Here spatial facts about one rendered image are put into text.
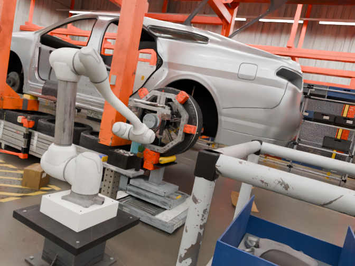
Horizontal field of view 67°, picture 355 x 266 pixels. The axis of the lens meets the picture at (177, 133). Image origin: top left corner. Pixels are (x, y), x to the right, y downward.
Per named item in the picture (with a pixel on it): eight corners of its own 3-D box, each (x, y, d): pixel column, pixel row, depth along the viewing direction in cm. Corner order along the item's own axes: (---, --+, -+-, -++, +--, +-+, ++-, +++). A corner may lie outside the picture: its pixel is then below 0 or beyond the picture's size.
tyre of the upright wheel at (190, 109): (171, 168, 276) (216, 123, 255) (160, 171, 255) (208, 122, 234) (134, 121, 295) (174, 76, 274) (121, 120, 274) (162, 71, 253)
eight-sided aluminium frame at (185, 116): (180, 157, 244) (193, 97, 238) (177, 158, 238) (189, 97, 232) (131, 142, 266) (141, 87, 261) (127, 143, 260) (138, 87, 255)
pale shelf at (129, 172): (143, 173, 225) (144, 170, 224) (131, 177, 209) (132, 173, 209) (103, 160, 242) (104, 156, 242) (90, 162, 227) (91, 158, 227)
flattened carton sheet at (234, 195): (251, 198, 365) (252, 195, 365) (258, 213, 311) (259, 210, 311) (230, 192, 369) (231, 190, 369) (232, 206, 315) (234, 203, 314)
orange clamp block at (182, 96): (183, 104, 244) (189, 96, 241) (179, 103, 236) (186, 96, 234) (178, 98, 245) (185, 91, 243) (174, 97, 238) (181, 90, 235)
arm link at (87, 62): (112, 70, 154) (93, 67, 158) (102, 42, 140) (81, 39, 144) (100, 85, 146) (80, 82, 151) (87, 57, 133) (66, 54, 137)
